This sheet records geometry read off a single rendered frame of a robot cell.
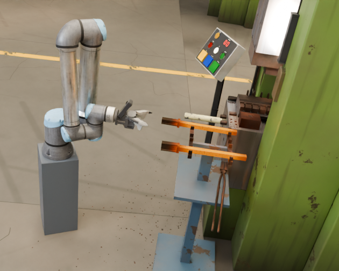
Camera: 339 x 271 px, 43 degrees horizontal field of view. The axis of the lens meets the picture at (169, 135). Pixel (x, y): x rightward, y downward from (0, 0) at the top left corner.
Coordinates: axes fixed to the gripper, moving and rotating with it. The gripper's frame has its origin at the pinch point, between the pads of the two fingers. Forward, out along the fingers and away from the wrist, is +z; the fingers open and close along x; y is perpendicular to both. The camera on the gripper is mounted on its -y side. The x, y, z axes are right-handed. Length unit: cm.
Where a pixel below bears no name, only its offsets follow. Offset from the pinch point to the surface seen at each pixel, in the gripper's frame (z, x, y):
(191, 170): 27.8, 7.0, 26.4
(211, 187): 40, 19, 26
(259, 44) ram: 52, -23, -44
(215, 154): 37.3, 25.2, -0.3
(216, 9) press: 45, -544, 86
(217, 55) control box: 35, -85, -10
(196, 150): 27.5, 25.5, -0.9
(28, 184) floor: -89, -36, 97
